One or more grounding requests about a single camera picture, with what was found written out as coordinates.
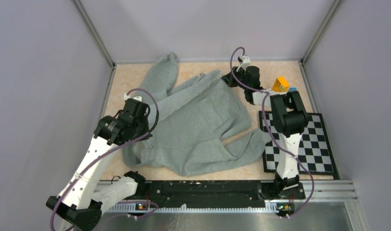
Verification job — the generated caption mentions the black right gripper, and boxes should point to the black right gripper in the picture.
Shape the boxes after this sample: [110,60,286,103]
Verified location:
[223,66,250,90]

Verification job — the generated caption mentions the grey zip-up jacket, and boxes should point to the grey zip-up jacket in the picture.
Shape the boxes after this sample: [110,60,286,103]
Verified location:
[122,53,271,176]

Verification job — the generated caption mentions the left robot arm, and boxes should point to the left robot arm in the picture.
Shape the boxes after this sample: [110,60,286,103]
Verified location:
[46,96,150,231]

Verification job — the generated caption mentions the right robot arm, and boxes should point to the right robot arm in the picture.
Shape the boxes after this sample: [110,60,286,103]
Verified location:
[222,65,309,199]

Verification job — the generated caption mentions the yellow red toy block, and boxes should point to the yellow red toy block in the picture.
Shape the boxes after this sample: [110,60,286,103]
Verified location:
[272,76,290,92]

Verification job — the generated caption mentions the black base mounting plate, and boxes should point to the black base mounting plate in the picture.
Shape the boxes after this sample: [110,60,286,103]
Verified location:
[127,180,306,208]

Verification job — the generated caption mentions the black white checkerboard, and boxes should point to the black white checkerboard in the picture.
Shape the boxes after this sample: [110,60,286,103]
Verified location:
[263,113,340,180]

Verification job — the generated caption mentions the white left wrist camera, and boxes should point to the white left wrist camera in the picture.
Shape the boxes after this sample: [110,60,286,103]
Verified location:
[124,93,143,102]

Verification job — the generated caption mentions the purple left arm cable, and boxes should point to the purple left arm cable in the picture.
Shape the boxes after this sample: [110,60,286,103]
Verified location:
[50,88,160,231]

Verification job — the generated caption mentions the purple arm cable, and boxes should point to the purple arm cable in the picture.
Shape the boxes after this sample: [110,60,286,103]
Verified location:
[229,47,315,219]
[50,88,160,231]

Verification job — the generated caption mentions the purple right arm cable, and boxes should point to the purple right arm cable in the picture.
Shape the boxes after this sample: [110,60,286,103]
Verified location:
[229,47,315,219]

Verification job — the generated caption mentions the white cable duct strip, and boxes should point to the white cable duct strip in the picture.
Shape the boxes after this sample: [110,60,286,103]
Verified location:
[107,203,278,214]

